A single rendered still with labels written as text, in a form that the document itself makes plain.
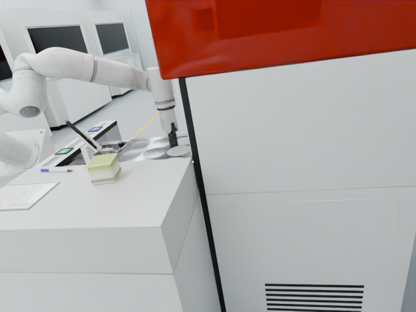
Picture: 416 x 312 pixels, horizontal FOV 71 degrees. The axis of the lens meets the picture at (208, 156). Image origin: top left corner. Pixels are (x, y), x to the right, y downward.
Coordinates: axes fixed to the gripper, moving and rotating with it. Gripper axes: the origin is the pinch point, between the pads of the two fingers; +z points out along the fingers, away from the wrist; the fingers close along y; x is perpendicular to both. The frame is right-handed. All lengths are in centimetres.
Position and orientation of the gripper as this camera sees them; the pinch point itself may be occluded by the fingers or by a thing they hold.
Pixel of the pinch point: (173, 142)
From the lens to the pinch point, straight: 124.6
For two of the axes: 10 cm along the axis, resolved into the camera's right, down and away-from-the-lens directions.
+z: 1.4, 9.0, 4.1
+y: 4.1, 3.2, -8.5
